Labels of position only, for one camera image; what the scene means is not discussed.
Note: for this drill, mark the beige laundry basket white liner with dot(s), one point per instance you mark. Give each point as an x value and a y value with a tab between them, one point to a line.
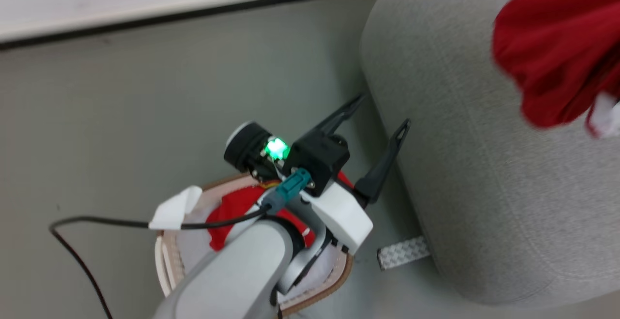
169	261

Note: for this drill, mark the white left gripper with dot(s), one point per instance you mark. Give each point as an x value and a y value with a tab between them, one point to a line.
341	215

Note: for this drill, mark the patterned grey tape strip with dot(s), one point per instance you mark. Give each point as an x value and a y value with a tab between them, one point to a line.
403	252

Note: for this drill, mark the grey fabric sofa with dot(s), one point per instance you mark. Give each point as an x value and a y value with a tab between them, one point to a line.
474	174

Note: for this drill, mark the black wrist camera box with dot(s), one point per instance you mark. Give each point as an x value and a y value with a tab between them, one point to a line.
317	157

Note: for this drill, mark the red garment white trim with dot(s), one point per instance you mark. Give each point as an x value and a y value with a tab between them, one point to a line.
557	48

